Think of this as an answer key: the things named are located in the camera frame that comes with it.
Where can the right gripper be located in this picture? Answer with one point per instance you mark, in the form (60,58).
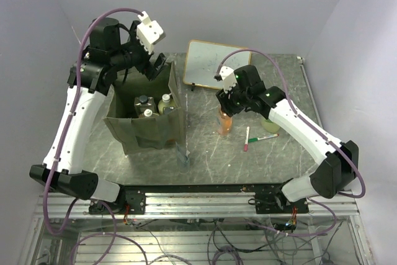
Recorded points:
(226,104)

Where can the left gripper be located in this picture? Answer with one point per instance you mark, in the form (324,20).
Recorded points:
(147,67)

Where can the orange bottle pink cap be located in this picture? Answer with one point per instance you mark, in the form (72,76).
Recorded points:
(224,122)

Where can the clear bottle black label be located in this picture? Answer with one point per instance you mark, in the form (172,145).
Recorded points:
(143,102)

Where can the yellow-green lotion bottle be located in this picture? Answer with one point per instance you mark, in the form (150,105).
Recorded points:
(166,101)

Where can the amber pump soap bottle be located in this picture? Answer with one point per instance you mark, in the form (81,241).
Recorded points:
(148,113)

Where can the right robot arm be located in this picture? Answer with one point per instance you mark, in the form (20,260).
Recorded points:
(335,159)

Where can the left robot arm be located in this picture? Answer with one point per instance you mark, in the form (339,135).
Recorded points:
(88,86)

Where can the green canvas bag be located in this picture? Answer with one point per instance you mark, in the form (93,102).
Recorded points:
(137,133)

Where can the pink whiteboard marker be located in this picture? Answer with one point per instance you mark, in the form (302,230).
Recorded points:
(246,140)

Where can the green bottle beige pump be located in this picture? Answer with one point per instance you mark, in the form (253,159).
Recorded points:
(269,126)

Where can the green whiteboard marker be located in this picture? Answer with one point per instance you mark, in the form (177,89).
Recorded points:
(252,140)

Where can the small whiteboard with stand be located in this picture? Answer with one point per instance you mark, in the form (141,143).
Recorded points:
(202,61)

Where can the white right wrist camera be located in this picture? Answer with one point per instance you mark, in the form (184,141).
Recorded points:
(227,76)

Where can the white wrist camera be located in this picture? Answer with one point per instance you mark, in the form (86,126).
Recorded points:
(149,32)
(227,76)

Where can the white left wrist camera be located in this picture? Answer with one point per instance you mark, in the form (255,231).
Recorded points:
(149,32)

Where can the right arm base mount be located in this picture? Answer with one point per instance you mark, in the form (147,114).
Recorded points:
(270,199)

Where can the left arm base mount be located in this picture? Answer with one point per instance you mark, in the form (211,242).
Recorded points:
(130,202)

